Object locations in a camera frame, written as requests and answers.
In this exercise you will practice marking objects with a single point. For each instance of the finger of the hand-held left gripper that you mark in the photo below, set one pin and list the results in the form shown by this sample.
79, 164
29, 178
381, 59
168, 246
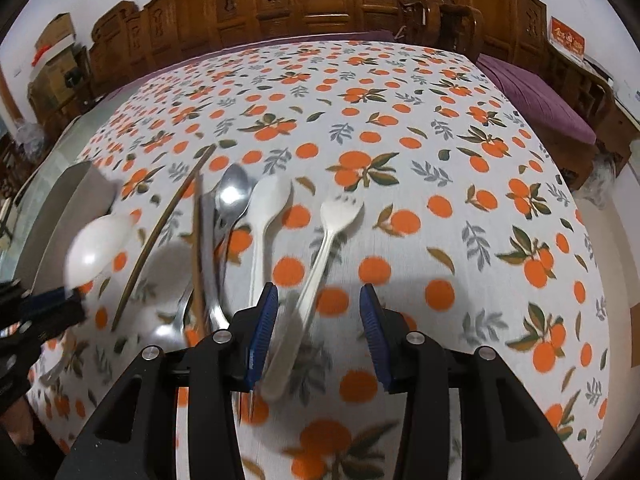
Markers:
50, 321
47, 300

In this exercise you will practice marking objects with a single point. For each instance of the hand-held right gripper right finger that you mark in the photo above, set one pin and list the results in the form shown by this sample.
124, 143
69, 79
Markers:
372, 325

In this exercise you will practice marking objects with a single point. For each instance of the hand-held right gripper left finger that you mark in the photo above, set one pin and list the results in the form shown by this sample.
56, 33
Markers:
265, 320

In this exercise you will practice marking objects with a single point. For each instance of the white plastic spoon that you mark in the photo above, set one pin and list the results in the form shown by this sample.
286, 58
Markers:
95, 250
272, 195

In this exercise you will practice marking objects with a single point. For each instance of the brown wooden chopstick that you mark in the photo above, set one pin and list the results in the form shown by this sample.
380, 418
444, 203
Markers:
196, 265
148, 251

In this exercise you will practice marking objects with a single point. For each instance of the steel rectangular container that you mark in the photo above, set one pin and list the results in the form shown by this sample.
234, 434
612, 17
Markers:
55, 210

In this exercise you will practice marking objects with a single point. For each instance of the white plastic fork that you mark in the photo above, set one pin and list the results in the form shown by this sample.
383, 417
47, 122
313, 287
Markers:
340, 215

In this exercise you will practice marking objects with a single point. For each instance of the plain metal spoon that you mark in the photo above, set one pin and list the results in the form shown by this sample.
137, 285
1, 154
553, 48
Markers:
234, 195

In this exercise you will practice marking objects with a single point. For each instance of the dark wooden chair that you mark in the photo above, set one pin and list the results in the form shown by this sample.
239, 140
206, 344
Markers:
10, 165

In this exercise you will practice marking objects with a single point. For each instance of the clear plastic bag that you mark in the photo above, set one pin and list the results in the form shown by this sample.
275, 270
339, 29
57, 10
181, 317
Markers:
27, 137
602, 180

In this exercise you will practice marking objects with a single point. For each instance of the orange fruit print tablecloth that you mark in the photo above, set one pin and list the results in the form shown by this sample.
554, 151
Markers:
400, 160

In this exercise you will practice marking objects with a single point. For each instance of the large brown cardboard box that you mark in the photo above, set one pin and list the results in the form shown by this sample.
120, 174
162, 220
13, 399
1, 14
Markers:
47, 85

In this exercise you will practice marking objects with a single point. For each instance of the small black appliance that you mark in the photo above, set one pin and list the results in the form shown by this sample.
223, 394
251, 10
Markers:
73, 78

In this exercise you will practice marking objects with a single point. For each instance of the white box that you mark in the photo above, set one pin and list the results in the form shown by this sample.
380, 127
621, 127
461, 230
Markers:
52, 57

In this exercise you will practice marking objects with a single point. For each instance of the small brown cardboard box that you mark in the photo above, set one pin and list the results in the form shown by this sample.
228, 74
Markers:
57, 30

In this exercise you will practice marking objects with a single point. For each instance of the long carved wooden sofa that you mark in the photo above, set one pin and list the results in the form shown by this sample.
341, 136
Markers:
320, 0

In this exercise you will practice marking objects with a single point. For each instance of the red box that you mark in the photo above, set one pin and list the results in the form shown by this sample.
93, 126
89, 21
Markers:
567, 37

